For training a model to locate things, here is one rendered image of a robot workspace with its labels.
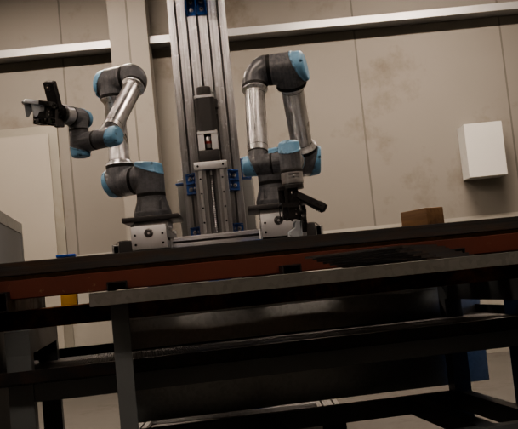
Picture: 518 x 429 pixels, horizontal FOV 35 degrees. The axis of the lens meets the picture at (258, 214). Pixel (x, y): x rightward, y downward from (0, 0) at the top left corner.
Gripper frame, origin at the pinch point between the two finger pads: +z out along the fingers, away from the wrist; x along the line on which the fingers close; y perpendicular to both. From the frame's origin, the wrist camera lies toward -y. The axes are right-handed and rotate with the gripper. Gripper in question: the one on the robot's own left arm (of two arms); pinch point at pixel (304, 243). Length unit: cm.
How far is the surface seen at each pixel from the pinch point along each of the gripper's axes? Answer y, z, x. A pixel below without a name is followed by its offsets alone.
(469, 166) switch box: -209, -62, -338
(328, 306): -9.7, 22.7, -16.3
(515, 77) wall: -263, -133, -352
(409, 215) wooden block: -21, -3, 50
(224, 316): 28.2, 22.4, -16.3
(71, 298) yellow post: 79, 11, 6
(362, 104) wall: -137, -124, -369
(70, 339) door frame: 113, 42, -401
